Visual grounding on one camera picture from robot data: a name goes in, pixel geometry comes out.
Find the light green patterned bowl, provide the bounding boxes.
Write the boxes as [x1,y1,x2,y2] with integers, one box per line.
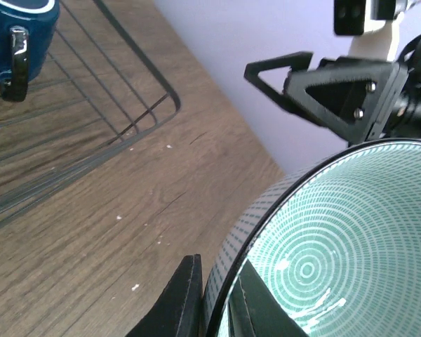
[203,138,421,336]

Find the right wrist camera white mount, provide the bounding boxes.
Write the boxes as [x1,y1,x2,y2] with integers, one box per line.
[333,0,417,61]

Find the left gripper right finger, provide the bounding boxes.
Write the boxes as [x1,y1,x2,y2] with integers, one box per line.
[229,261,308,337]

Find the dark blue ceramic mug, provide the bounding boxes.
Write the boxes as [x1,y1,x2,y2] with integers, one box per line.
[0,0,60,102]

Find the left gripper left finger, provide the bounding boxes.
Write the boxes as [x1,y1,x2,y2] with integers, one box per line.
[126,254,202,337]

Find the black wire dish rack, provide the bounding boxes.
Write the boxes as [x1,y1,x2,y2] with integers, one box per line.
[0,1,181,228]

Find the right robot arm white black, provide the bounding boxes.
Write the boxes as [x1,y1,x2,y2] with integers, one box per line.
[244,35,421,145]

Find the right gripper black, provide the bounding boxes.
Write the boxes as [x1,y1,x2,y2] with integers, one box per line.
[244,51,408,145]

